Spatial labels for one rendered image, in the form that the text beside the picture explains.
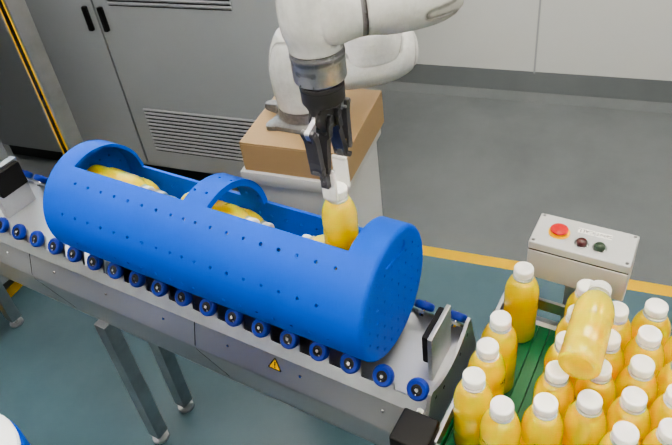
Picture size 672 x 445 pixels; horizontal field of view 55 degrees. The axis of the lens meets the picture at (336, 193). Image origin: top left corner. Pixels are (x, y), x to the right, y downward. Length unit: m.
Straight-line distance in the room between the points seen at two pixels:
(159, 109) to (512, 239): 1.84
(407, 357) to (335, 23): 0.74
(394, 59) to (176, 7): 1.54
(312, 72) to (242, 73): 2.02
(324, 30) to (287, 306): 0.55
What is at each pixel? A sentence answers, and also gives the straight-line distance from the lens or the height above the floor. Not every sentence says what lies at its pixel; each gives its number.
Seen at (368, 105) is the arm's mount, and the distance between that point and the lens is 1.87.
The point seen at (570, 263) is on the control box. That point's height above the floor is 1.07.
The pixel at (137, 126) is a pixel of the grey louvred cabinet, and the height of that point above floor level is 0.35.
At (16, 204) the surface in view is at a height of 0.95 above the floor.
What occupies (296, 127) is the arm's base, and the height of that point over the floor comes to 1.12.
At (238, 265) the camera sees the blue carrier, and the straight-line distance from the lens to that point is 1.32.
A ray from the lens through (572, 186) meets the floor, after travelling 3.40.
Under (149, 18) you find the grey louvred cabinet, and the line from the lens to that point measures 3.19.
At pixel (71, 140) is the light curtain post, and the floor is 0.94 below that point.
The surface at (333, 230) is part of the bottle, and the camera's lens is 1.23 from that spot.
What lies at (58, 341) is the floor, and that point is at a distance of 3.07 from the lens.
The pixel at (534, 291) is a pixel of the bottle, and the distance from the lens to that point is 1.39.
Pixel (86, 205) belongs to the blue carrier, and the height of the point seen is 1.18.
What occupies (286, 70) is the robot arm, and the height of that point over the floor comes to 1.29.
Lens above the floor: 2.05
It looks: 38 degrees down
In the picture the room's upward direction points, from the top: 8 degrees counter-clockwise
